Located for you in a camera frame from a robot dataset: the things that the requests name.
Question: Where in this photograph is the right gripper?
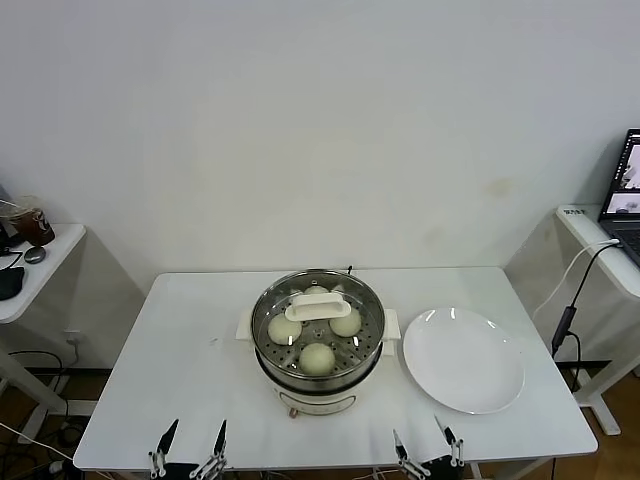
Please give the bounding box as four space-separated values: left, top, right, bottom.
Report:
391 414 465 480

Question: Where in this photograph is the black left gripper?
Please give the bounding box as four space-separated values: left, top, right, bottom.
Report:
148 418 230 480

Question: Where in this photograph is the stainless steel steamer basket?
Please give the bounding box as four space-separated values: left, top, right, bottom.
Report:
251 269 388 387

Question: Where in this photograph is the white round plate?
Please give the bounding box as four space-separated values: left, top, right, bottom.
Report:
402 307 526 415

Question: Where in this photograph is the white electric cooker base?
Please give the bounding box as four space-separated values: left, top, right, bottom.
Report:
236 307 403 419

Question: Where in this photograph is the white side table with cup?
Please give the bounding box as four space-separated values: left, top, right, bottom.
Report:
0 222 87 441

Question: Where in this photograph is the iced coffee plastic cup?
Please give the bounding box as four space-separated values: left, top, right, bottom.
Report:
0 194 56 247

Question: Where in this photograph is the white side table with label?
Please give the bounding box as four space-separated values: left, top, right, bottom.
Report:
557 203 640 436

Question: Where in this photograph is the open grey laptop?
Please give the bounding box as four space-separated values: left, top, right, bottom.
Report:
599 127 640 264

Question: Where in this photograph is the black cable with adapter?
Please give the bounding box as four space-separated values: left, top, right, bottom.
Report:
552 242 624 396

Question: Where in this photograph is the white charging cable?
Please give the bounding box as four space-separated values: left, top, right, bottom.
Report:
532 238 624 320

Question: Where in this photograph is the thin black desk cable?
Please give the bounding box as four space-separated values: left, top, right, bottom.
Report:
0 247 26 271

